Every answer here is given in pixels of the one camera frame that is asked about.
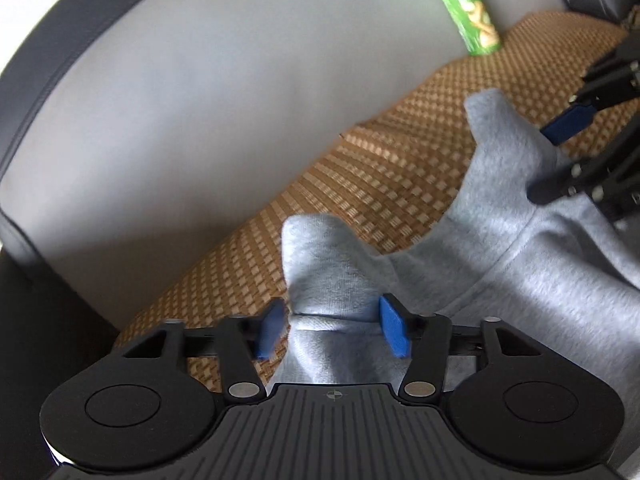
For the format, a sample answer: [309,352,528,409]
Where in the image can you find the woven rattan sofa mat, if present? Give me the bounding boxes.
[112,9,632,386]

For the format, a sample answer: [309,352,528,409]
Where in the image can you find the green chip can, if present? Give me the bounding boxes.
[416,0,503,57]

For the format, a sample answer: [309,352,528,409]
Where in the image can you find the black and white sofa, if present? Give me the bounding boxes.
[0,0,640,461]

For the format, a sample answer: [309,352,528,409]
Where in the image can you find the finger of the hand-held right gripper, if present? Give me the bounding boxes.
[540,35,640,147]
[526,125,640,227]

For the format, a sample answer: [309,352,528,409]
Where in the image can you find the grey sweatshirt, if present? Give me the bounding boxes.
[270,87,640,396]

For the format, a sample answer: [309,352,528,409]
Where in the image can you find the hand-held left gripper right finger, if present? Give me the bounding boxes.
[379,294,545,406]

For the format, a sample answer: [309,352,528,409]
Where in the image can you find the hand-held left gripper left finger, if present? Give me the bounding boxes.
[107,298,287,406]

